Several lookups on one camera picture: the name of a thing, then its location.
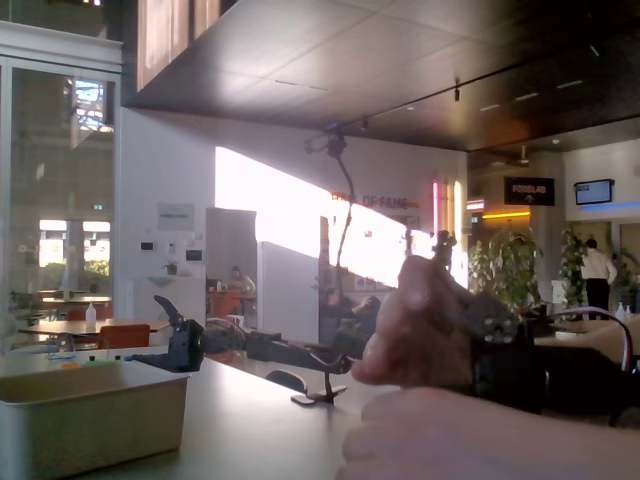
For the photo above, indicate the white partition panel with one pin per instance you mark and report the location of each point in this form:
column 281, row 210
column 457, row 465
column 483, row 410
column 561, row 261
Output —
column 287, row 280

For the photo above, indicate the orange chair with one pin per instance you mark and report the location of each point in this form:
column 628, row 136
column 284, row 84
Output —
column 124, row 336

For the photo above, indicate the black gooseneck phone mount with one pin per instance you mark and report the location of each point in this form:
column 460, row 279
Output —
column 336, row 146

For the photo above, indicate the ceiling track spotlight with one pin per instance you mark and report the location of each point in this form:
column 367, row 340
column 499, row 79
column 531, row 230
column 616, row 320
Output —
column 456, row 92

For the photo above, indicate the wall monitor screen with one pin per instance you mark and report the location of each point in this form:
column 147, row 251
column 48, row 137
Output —
column 594, row 192

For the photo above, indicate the red chair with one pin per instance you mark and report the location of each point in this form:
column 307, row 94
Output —
column 226, row 302

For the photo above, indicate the person's left forearm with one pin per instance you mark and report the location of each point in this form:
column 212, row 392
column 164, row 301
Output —
column 560, row 450

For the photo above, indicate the wooden table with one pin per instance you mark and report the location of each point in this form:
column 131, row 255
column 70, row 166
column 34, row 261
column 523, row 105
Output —
column 75, row 327

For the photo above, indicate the white plastic tray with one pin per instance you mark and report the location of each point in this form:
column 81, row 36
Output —
column 100, row 425

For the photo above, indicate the clear bottle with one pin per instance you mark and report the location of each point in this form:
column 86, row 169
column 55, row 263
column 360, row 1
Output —
column 90, row 315

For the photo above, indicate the person's left hand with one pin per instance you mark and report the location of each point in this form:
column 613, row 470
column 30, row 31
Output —
column 415, row 435

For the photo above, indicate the large plant in white pot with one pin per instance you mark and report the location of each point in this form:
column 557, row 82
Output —
column 505, row 270

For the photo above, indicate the person's right hand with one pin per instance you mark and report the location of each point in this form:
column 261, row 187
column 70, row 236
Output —
column 415, row 335

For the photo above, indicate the black leader arm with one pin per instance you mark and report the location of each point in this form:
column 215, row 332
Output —
column 495, row 325

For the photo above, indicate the wall poster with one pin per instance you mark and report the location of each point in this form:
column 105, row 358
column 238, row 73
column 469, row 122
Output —
column 176, row 216

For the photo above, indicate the white bottle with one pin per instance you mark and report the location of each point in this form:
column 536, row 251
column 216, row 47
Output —
column 620, row 314

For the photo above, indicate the standing person white shirt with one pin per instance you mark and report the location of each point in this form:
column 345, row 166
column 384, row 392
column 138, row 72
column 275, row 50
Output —
column 597, row 270

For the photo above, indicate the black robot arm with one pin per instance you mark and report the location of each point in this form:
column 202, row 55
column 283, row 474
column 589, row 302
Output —
column 280, row 347

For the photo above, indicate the black foodlab sign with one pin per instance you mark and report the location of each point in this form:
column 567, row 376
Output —
column 529, row 191

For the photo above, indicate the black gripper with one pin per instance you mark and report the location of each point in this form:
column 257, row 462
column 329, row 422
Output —
column 181, row 346

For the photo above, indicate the person lounging on sofa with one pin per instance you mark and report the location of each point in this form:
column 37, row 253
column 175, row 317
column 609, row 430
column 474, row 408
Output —
column 355, row 307

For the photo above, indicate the slim plant in white pot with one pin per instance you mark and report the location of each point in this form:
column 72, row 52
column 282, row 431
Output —
column 570, row 270

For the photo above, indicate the seated person at desk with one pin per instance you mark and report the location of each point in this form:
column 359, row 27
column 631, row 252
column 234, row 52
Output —
column 239, row 280

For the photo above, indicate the small potted plant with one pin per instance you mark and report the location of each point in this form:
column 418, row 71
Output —
column 170, row 267

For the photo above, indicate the pink neon tube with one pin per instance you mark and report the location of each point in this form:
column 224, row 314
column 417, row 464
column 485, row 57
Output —
column 435, row 207

